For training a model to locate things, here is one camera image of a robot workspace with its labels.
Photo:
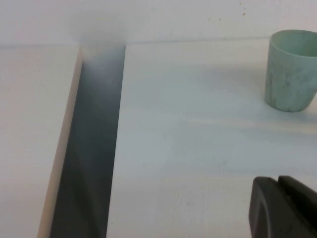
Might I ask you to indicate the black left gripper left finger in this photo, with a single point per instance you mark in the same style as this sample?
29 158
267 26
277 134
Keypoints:
267 213

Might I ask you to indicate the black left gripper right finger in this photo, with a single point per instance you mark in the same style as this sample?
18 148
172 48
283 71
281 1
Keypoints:
304 205

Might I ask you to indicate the green marbled plastic cup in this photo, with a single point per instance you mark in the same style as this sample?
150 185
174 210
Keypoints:
287 79

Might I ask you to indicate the white side table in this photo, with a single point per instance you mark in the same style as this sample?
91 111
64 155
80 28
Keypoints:
27 129

